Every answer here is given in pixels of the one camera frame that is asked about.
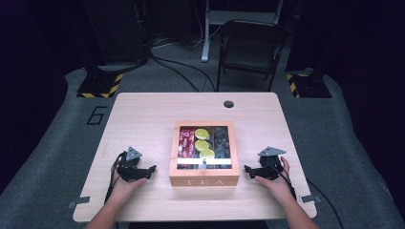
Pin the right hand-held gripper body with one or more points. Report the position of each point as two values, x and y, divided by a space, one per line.
270 167

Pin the black stand base hazard stripes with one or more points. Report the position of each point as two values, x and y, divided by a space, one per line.
310 87
100 86

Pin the white desk frame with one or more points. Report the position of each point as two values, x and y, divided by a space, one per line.
206 35

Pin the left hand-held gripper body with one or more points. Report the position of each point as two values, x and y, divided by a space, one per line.
129 168

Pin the black folding chair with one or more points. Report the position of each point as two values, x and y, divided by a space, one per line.
250 54

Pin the grey floor mat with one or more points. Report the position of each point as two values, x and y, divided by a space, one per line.
47 149

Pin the black equipment cabinet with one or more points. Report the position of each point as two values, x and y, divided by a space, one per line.
116 31

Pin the grey tape piece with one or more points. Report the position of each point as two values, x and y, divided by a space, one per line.
310 198
78 201

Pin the person's right hand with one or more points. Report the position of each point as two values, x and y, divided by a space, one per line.
280 187

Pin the person's left hand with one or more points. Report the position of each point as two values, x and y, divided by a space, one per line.
125 190

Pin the wooden tea box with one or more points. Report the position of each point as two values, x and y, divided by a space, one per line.
203 179

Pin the pile of dark tea packets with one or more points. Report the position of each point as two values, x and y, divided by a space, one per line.
222 143

